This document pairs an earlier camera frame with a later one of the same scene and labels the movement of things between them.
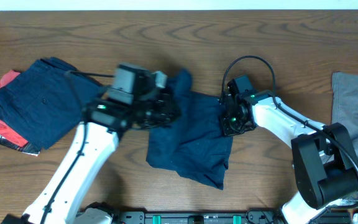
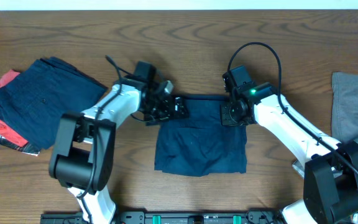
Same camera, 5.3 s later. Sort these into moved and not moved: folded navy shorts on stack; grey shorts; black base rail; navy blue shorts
Moved: navy blue shorts
Not moved: grey shorts; folded navy shorts on stack; black base rail
